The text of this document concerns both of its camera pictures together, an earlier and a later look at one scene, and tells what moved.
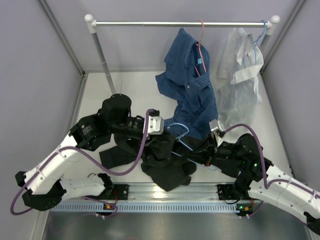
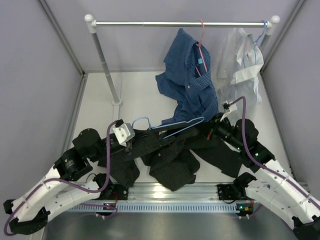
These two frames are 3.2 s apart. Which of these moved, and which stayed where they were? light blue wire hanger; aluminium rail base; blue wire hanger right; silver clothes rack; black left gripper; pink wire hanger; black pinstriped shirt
Moved: light blue wire hanger; black pinstriped shirt; black left gripper
Stayed: aluminium rail base; blue wire hanger right; pink wire hanger; silver clothes rack
